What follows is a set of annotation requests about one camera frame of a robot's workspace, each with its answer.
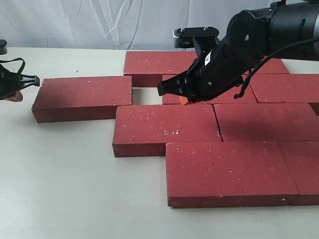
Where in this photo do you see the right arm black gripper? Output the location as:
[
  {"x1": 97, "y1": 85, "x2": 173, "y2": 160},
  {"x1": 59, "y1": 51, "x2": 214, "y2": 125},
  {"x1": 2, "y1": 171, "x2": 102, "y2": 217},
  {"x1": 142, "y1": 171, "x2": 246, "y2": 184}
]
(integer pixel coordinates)
[{"x1": 157, "y1": 37, "x2": 268, "y2": 105}]

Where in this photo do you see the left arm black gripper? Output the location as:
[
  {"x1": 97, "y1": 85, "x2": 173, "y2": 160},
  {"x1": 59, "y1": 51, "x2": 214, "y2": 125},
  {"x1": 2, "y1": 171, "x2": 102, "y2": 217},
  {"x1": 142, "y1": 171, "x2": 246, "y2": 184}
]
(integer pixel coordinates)
[{"x1": 0, "y1": 65, "x2": 40, "y2": 103}]

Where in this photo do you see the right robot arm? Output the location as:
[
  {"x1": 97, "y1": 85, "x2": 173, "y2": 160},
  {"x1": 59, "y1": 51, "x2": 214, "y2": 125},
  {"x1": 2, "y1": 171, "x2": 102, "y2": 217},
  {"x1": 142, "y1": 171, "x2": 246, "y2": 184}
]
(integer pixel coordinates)
[{"x1": 157, "y1": 0, "x2": 319, "y2": 103}]

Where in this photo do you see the front large red brick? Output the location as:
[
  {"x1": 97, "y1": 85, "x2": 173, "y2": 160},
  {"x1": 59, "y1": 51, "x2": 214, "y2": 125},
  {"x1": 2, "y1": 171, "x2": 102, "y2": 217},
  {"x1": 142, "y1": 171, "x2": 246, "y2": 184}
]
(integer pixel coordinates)
[{"x1": 166, "y1": 142, "x2": 300, "y2": 208}]

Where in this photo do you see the right second-row red brick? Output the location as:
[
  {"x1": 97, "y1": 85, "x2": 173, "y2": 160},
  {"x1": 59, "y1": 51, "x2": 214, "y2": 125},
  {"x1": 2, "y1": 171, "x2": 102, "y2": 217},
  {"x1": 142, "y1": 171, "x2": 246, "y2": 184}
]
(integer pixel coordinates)
[{"x1": 250, "y1": 74, "x2": 319, "y2": 115}]

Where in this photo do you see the right third-row red brick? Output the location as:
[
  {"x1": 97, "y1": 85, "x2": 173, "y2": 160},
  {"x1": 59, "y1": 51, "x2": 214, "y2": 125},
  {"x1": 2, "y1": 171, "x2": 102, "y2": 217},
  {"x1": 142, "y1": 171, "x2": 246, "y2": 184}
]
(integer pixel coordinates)
[{"x1": 213, "y1": 103, "x2": 319, "y2": 142}]

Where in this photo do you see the white backdrop cloth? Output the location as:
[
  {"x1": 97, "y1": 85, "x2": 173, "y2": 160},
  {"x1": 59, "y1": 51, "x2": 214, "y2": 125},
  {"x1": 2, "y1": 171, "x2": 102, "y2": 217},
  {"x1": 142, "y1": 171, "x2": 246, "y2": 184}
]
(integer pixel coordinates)
[{"x1": 0, "y1": 0, "x2": 270, "y2": 50}]

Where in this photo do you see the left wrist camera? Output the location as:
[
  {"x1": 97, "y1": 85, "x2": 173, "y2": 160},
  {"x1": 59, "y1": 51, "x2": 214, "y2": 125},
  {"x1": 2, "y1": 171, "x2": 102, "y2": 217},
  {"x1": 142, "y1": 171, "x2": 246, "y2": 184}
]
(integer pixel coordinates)
[{"x1": 0, "y1": 39, "x2": 7, "y2": 55}]

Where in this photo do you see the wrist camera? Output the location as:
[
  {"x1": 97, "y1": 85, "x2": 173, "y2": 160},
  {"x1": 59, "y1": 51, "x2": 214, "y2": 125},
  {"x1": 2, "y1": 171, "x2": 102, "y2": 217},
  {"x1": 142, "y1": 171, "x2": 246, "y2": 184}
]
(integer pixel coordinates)
[
  {"x1": 172, "y1": 26, "x2": 219, "y2": 57},
  {"x1": 0, "y1": 39, "x2": 7, "y2": 55}
]

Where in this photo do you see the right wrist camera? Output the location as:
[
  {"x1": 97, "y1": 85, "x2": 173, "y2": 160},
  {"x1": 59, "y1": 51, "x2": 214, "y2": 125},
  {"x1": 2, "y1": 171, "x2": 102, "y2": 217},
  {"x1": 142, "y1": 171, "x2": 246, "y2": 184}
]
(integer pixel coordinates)
[{"x1": 172, "y1": 26, "x2": 219, "y2": 57}]

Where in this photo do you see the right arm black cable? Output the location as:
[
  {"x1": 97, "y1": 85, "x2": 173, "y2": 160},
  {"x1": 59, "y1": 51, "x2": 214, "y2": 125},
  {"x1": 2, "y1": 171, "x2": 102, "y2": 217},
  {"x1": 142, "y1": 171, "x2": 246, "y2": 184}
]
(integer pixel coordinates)
[{"x1": 233, "y1": 37, "x2": 319, "y2": 100}]

